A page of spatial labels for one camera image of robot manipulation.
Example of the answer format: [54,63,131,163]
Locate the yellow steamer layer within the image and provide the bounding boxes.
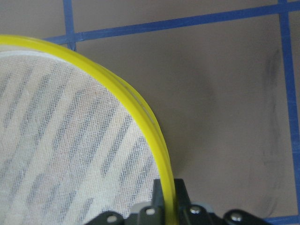
[0,35,177,225]

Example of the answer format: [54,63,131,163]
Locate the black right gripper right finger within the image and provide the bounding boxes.
[174,179,191,208]

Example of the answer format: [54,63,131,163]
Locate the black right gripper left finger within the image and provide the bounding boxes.
[151,179,164,209]

